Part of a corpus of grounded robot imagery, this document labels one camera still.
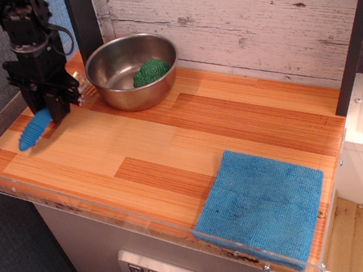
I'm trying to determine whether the dark frame post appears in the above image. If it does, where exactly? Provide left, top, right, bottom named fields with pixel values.
left=335, top=0, right=363, bottom=117
left=64, top=0, right=103, bottom=64

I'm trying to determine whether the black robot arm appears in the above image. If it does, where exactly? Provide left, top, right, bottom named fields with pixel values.
left=0, top=0, right=83, bottom=124

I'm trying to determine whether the blue handled fork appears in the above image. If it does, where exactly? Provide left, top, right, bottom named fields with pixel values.
left=18, top=107, right=52, bottom=152

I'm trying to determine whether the green toy vegetable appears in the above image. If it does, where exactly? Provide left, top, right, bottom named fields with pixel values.
left=133, top=59, right=170, bottom=88

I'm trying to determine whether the blue folded towel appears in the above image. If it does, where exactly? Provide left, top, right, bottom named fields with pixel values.
left=193, top=150, right=324, bottom=271

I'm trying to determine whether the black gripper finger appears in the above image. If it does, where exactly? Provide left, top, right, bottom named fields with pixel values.
left=21, top=87, right=47, bottom=114
left=45, top=93, right=70, bottom=124

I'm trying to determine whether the dark right frame post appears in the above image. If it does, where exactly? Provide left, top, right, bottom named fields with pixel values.
left=335, top=0, right=363, bottom=117

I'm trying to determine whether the dark left frame post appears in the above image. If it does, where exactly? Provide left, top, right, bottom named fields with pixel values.
left=64, top=0, right=103, bottom=64

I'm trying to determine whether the grey cabinet with dispenser panel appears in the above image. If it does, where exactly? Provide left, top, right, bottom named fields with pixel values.
left=33, top=163, right=314, bottom=272

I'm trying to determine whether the clear acrylic table guard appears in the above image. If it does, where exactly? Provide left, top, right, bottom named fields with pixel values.
left=0, top=68, right=345, bottom=272

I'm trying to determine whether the silver metal bowl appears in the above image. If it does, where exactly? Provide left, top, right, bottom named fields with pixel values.
left=85, top=33, right=178, bottom=112

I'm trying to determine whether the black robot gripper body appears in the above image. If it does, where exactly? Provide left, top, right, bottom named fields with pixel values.
left=3, top=36, right=84, bottom=106

